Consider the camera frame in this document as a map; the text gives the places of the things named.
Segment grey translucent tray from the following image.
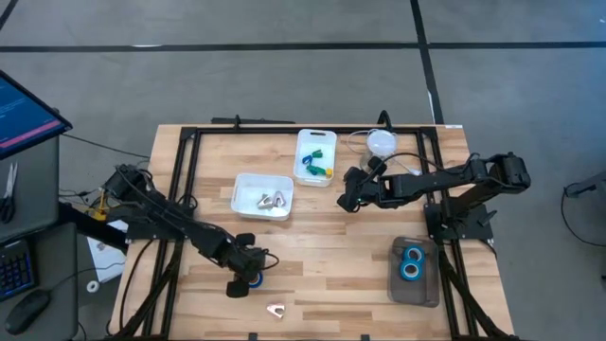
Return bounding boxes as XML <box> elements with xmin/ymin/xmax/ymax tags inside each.
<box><xmin>386</xmin><ymin>235</ymin><xmax>441</xmax><ymax>309</ymax></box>

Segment white mushroom table lamp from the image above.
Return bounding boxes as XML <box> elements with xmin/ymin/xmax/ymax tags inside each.
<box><xmin>358</xmin><ymin>128</ymin><xmax>400</xmax><ymax>172</ymax></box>

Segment black computer mouse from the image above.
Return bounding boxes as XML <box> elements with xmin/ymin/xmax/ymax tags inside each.
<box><xmin>4</xmin><ymin>289</ymin><xmax>52</xmax><ymax>336</ymax></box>

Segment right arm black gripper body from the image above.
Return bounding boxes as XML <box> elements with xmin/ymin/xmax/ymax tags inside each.
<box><xmin>359</xmin><ymin>173</ymin><xmax>397</xmax><ymax>209</ymax></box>

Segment black handled scissors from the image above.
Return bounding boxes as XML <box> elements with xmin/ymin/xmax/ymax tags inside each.
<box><xmin>0</xmin><ymin>161</ymin><xmax>20</xmax><ymax>224</ymax></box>

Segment white paper sheet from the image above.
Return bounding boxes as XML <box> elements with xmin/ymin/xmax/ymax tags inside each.
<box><xmin>86</xmin><ymin>219</ymin><xmax>129</xmax><ymax>284</ymax></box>

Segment black right camera cable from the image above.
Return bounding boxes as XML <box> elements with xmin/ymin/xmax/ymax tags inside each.
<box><xmin>378</xmin><ymin>151</ymin><xmax>474</xmax><ymax>174</ymax></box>

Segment operator monitor blue screen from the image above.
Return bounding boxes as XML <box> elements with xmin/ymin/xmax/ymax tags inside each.
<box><xmin>0</xmin><ymin>69</ymin><xmax>74</xmax><ymax>161</ymax></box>

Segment white plastic bin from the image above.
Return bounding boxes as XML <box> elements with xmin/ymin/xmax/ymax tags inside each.
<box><xmin>293</xmin><ymin>128</ymin><xmax>339</xmax><ymax>188</ymax></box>
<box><xmin>230</xmin><ymin>172</ymin><xmax>295</xmax><ymax>223</ymax></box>

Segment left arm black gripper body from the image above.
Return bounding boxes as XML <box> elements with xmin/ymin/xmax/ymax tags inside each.
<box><xmin>215</xmin><ymin>236</ymin><xmax>269</xmax><ymax>280</ymax></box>

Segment black aluminium rig frame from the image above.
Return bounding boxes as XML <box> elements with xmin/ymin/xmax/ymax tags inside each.
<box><xmin>111</xmin><ymin>123</ymin><xmax>517</xmax><ymax>341</ymax></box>

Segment black keyboard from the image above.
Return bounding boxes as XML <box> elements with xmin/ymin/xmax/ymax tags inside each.
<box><xmin>0</xmin><ymin>238</ymin><xmax>38</xmax><ymax>303</ymax></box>

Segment black floor cable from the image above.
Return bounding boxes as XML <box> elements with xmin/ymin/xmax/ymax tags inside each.
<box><xmin>560</xmin><ymin>182</ymin><xmax>606</xmax><ymax>248</ymax></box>
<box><xmin>61</xmin><ymin>132</ymin><xmax>152</xmax><ymax>160</ymax></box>

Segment yellow clamp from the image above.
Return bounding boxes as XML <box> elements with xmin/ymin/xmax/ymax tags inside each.
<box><xmin>91</xmin><ymin>186</ymin><xmax>109</xmax><ymax>223</ymax></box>

